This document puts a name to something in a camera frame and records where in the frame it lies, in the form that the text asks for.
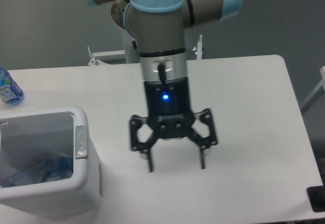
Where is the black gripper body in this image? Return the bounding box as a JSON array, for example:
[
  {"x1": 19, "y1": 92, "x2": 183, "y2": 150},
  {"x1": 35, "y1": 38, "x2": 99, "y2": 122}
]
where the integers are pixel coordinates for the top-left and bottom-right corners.
[{"x1": 144, "y1": 77, "x2": 194, "y2": 140}]

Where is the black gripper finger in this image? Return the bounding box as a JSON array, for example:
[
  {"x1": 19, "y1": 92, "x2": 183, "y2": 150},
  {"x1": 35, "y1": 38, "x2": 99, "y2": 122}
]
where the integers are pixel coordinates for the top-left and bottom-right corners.
[
  {"x1": 129, "y1": 115, "x2": 159, "y2": 172},
  {"x1": 185, "y1": 108, "x2": 218, "y2": 169}
]

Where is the crushed clear plastic bottle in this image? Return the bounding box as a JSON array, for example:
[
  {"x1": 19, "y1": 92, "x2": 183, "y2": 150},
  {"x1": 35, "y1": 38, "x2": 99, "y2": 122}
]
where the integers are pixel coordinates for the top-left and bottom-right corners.
[{"x1": 1, "y1": 155, "x2": 74, "y2": 188}]

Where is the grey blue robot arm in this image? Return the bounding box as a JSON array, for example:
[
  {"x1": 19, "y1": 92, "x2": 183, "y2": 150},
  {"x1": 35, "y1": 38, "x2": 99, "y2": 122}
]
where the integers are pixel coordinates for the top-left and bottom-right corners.
[{"x1": 87, "y1": 0, "x2": 243, "y2": 172}]

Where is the white trash can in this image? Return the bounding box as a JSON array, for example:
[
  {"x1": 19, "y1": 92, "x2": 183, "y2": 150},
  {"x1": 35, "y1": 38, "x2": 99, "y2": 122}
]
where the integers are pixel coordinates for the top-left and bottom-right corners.
[{"x1": 1, "y1": 107, "x2": 103, "y2": 217}]

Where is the black object at table edge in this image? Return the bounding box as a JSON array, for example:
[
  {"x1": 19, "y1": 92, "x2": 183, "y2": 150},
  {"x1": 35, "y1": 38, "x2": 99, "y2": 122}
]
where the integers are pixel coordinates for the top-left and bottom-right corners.
[{"x1": 307, "y1": 185, "x2": 324, "y2": 212}]

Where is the blue labelled water bottle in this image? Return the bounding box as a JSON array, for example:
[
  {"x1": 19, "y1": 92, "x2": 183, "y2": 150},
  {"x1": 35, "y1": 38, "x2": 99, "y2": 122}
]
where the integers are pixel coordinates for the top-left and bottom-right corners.
[{"x1": 1, "y1": 67, "x2": 24, "y2": 106}]

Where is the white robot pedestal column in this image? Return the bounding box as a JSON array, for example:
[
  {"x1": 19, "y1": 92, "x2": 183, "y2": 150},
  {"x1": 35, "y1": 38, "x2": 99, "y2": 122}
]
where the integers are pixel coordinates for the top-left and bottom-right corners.
[{"x1": 111, "y1": 0, "x2": 140, "y2": 63}]

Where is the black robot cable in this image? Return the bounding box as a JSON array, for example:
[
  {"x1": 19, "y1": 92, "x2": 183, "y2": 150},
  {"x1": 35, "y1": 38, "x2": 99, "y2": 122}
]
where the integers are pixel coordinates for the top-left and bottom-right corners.
[{"x1": 131, "y1": 40, "x2": 140, "y2": 57}]

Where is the white frame at right edge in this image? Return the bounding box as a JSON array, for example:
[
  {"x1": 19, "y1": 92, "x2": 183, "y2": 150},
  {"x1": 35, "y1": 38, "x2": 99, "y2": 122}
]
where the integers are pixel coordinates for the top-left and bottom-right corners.
[{"x1": 300, "y1": 66, "x2": 324, "y2": 115}]

